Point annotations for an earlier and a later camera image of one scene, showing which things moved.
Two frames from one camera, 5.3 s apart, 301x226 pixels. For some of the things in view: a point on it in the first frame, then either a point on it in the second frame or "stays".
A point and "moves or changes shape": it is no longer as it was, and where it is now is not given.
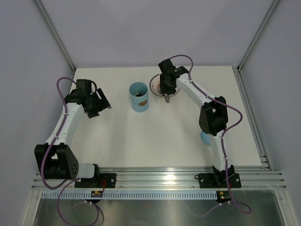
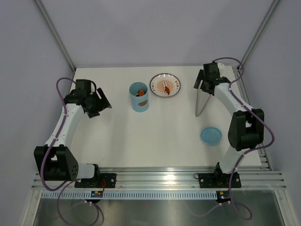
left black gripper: [102, 103] stays
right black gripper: [162, 77] → [201, 76]
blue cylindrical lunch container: [139, 95] stays
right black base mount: [218, 180] stays
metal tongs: [167, 98] moves or changes shape
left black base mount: [100, 180] stays
